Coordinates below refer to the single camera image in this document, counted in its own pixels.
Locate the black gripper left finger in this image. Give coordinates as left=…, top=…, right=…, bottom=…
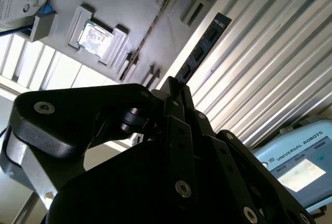
left=0, top=76, right=195, bottom=202

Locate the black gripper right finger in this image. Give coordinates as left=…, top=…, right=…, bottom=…
left=181, top=83, right=316, bottom=224

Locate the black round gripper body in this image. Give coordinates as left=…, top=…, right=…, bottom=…
left=45, top=135, right=316, bottom=224

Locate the dark blue RAM stick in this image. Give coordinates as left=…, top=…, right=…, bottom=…
left=177, top=12, right=233, bottom=85

